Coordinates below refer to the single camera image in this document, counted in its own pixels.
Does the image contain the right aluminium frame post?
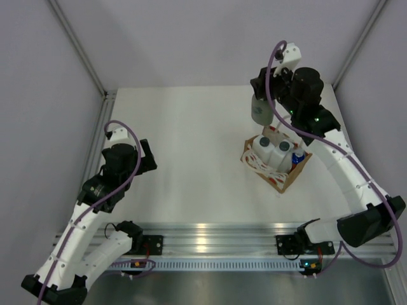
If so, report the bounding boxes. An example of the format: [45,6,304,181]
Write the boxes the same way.
[331,0,390,91]

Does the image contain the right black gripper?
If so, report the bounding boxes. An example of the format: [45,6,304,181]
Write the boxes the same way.
[250,62,300,116]

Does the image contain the aluminium frame post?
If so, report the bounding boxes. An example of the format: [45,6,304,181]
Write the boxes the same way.
[45,0,106,97]
[331,0,390,91]

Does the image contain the green pump bottle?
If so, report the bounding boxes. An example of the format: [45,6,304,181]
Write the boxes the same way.
[251,94,273,126]

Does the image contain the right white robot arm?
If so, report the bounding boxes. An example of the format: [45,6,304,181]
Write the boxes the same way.
[250,67,406,252]

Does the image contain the patterned canvas bag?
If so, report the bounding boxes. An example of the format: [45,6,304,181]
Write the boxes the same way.
[240,126,312,193]

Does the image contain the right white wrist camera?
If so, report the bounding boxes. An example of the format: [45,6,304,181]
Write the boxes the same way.
[275,43,301,70]

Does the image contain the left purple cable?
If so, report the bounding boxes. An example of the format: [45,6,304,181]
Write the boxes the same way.
[37,119,141,305]

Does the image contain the purple cable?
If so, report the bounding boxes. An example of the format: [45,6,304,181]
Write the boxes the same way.
[37,119,141,305]
[266,40,402,271]

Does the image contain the white bottle black cap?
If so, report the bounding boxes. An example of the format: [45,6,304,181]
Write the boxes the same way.
[252,135,275,165]
[268,140,294,173]

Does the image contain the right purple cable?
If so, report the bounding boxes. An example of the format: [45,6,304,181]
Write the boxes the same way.
[266,40,402,271]

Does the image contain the slotted cable duct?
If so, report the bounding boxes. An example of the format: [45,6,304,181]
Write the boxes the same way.
[108,258,321,272]

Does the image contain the orange bottle blue cap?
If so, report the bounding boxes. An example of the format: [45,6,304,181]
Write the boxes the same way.
[292,149,307,166]

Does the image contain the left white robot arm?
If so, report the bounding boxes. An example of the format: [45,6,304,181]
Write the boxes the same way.
[21,139,157,304]

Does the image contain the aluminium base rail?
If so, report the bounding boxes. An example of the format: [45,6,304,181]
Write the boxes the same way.
[85,223,396,258]

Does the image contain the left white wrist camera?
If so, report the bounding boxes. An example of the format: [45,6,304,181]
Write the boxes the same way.
[106,127,129,145]

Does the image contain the left aluminium frame post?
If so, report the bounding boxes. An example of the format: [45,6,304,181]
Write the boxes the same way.
[45,0,106,97]

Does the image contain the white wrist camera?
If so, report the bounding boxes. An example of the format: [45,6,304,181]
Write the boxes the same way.
[106,127,129,145]
[275,43,301,70]

